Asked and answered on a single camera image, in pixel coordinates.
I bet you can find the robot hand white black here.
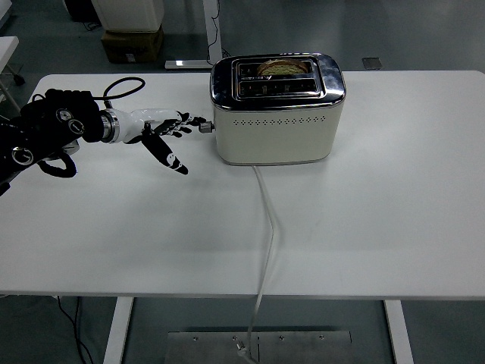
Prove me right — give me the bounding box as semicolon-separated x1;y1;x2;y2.
115;108;208;176

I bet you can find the grey metal plate with screws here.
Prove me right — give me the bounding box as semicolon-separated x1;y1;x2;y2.
166;331;352;364

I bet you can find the white power cord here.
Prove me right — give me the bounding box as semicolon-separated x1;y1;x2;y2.
236;165;280;361

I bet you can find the white side furniture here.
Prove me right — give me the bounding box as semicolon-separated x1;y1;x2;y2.
0;36;27;113

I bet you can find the brown cardboard box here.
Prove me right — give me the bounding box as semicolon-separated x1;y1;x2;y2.
100;25;165;64

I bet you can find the white desk leg with foot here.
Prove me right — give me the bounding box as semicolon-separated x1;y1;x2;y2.
164;0;223;71

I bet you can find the white cabinet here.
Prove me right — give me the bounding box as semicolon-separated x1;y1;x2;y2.
90;0;166;33

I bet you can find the white table leg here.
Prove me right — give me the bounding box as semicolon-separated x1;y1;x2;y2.
102;297;134;364
383;300;415;364

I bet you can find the black box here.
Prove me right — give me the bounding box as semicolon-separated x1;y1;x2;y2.
64;0;102;23

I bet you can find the black floor cable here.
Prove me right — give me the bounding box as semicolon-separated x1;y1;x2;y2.
56;297;94;364

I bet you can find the thin black cable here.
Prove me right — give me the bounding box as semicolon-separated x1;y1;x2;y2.
206;0;230;64

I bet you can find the brown bread slice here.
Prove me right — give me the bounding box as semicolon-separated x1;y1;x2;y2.
256;58;307;76

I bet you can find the cream toaster chrome top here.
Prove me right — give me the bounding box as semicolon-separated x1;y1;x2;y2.
208;52;346;167

